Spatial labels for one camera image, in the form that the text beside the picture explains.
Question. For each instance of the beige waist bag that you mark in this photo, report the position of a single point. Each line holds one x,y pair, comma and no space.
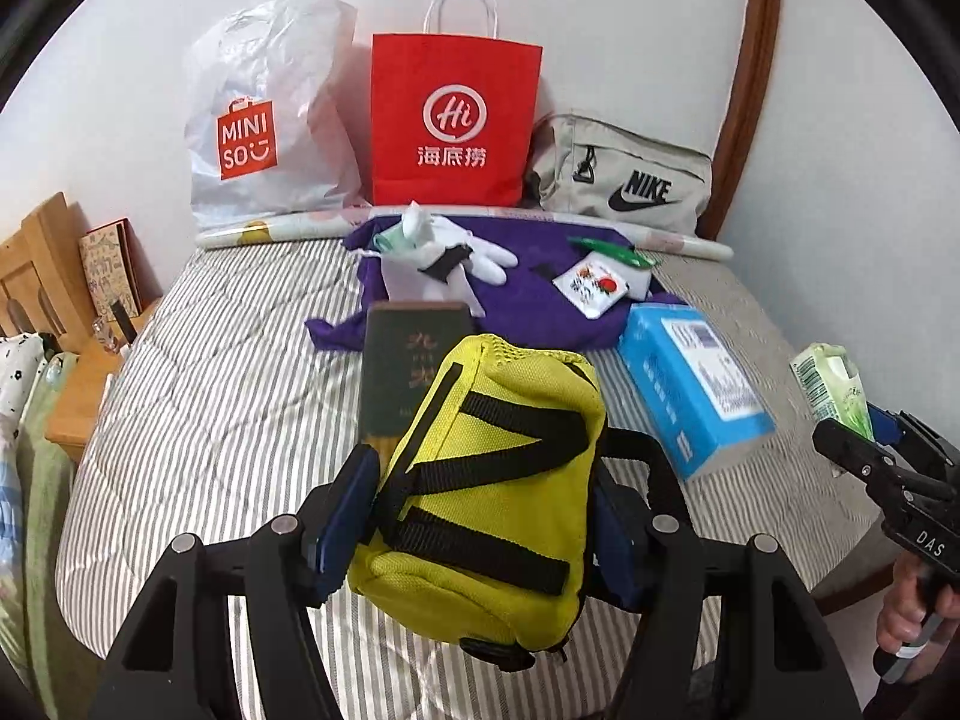
622,176

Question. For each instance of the striped bed quilt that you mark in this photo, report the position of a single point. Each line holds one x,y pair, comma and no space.
240,390

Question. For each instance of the person's right forearm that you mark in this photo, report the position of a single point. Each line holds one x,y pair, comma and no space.
915,690

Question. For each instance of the white glove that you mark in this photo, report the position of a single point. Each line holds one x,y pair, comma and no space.
480,259
409,270

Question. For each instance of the white plastic shopping bag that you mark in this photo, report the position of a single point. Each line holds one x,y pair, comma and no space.
262,112

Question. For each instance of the wooden bed frame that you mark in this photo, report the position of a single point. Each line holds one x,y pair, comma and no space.
754,75

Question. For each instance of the wooden nightstand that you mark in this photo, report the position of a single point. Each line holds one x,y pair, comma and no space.
86,390

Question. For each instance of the small glass bottle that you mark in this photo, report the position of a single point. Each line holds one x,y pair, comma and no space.
106,331

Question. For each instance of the teal cloth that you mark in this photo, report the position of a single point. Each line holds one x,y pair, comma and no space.
390,240

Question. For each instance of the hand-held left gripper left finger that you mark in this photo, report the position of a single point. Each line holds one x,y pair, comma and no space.
352,499

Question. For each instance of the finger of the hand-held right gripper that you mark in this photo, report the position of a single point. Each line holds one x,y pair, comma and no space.
892,431
851,446

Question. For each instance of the red paper bag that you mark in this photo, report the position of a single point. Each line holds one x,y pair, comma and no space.
454,127

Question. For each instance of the rolled printed mat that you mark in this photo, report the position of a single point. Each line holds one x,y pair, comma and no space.
300,225

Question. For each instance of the green wet wipes packet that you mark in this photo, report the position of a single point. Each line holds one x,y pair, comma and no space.
829,382

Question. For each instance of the floral pillow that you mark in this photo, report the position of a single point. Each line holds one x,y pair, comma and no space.
16,375

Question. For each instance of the blue tissue pack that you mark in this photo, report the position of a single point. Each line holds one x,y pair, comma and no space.
690,382

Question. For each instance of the white sponge block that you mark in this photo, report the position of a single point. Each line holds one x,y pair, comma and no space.
636,281

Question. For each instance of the white red-print snack packet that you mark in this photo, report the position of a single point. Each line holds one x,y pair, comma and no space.
592,286

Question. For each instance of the brown patterned book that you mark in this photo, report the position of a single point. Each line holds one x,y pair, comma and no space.
112,270

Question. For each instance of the pale green blanket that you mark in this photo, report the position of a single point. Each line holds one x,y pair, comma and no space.
41,540

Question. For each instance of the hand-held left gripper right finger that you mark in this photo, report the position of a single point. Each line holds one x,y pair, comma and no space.
616,544

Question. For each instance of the dark rectangular tin box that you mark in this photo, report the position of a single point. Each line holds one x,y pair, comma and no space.
397,367

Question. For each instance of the purple cloth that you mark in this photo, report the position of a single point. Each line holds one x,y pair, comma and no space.
525,300

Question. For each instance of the person's right hand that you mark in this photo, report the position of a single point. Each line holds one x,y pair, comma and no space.
900,607

